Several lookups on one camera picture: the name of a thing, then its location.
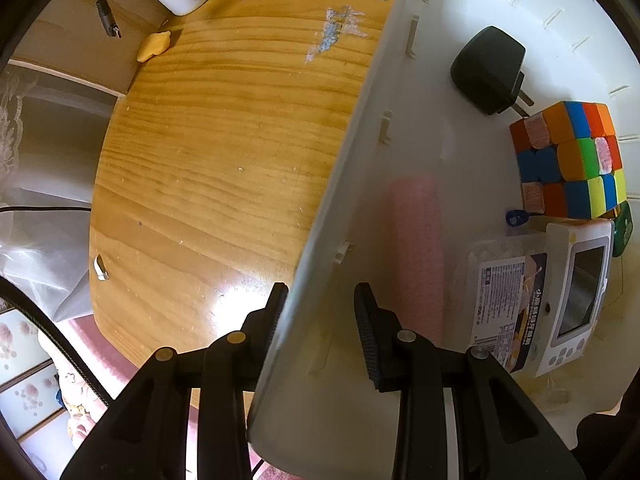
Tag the small white clip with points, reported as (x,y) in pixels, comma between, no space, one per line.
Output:
(101,267)

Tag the white handheld game console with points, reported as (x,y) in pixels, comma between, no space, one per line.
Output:
(557,260)

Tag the pink tube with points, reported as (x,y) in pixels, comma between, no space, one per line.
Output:
(417,240)

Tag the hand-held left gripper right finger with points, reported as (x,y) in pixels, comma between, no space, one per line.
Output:
(370,340)

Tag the colourful puzzle cube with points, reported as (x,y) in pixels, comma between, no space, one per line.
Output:
(565,160)

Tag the white plastic organizer tray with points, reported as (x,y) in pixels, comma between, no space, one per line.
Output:
(450,135)

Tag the black wall charger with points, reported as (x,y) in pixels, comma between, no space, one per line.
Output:
(487,67)

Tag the small green gold bottle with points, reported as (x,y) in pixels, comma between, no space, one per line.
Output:
(622,230)

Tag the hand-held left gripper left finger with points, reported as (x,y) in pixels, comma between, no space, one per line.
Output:
(225,385)

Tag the white lace curtain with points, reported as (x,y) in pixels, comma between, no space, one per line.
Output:
(35,160)

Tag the wooden shelf frame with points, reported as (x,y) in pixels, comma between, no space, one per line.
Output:
(60,35)

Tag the small yellow eraser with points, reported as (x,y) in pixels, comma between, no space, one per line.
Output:
(154,46)

